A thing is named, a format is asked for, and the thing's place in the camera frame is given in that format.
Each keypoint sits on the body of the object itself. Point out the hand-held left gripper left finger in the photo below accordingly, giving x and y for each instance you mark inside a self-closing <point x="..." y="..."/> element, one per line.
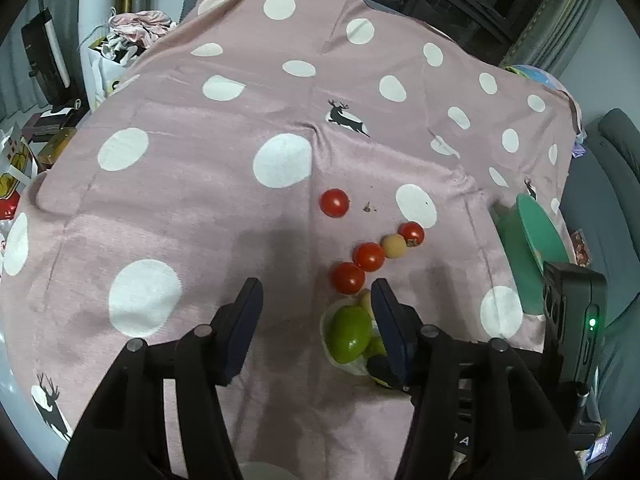
<point x="240" y="330"/>

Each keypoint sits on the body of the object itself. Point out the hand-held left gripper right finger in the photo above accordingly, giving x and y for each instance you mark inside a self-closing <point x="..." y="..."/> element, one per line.
<point x="390" y="330"/>

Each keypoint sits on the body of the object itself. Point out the clear plastic bag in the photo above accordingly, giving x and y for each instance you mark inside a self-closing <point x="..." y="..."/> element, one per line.
<point x="350" y="369"/>

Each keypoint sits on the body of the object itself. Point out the green plastic plate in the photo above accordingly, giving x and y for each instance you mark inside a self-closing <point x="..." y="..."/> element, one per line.
<point x="532" y="255"/>

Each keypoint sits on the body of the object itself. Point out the red tomato with stem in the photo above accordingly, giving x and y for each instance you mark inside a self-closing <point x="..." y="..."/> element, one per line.
<point x="411" y="233"/>

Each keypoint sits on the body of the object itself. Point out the beige longan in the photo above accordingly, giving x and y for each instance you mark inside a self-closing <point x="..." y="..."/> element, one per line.
<point x="393" y="246"/>
<point x="366" y="301"/>

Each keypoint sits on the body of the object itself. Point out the clear box of dried petals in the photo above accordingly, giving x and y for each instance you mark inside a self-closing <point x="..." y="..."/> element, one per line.
<point x="580" y="246"/>

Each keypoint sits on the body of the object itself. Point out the dried stem bit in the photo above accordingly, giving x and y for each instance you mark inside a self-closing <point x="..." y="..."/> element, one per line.
<point x="367" y="206"/>

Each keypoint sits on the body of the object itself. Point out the pink polka dot cloth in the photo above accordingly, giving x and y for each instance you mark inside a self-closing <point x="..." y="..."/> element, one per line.
<point x="200" y="210"/>

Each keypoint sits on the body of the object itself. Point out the dark teal sofa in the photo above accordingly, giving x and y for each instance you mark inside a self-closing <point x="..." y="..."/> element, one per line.
<point x="615" y="200"/>

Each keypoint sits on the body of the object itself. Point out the small blue object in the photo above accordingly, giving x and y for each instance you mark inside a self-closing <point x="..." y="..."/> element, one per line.
<point x="600" y="446"/>

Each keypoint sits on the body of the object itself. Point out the white round object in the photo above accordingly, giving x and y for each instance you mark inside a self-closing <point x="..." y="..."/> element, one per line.
<point x="267" y="472"/>

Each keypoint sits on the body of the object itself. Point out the purple cloth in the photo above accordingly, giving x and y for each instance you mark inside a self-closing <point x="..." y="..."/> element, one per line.
<point x="578" y="147"/>

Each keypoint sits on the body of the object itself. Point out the blue printed cloth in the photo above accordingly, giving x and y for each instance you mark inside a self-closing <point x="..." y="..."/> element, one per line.
<point x="532" y="75"/>

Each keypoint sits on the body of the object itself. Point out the yellow brown box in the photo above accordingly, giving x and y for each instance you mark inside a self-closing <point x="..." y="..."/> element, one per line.
<point x="57" y="147"/>

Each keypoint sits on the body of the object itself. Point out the red yellow printed bag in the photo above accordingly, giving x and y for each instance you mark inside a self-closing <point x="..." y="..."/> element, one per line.
<point x="12" y="170"/>

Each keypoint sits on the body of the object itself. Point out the dark red box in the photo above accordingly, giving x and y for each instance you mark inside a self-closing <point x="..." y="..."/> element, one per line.
<point x="50" y="122"/>

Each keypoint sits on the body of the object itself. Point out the grey curtain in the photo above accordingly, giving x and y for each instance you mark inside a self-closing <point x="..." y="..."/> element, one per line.
<point x="565" y="25"/>

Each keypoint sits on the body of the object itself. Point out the white shopping bag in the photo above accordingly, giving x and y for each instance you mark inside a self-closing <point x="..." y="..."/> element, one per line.
<point x="100" y="70"/>

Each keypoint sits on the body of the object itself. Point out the pink clothes pile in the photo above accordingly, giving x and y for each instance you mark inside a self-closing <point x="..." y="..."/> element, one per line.
<point x="142" y="25"/>

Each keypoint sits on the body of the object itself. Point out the black device with white strip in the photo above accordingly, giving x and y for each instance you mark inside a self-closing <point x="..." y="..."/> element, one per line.
<point x="45" y="55"/>

